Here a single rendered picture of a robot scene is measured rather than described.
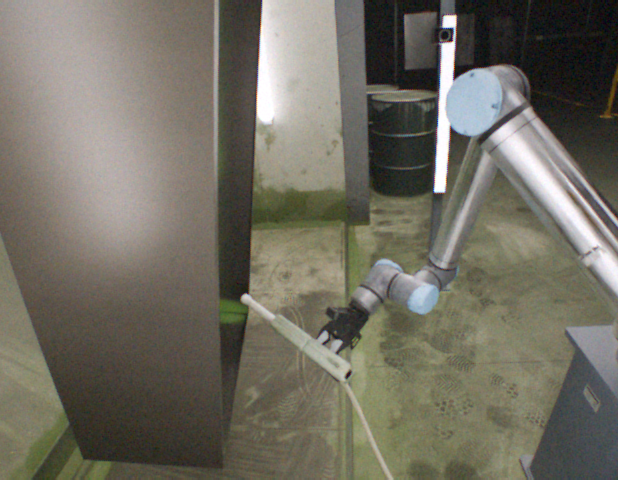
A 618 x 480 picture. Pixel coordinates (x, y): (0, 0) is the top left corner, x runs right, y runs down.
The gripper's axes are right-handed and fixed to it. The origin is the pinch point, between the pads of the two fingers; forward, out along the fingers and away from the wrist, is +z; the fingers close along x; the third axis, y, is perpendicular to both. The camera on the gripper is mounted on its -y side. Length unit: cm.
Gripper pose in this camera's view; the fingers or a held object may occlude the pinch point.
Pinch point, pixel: (317, 358)
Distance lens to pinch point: 109.1
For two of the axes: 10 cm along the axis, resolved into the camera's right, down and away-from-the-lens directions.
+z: -6.2, 7.2, -3.2
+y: 3.8, 6.3, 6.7
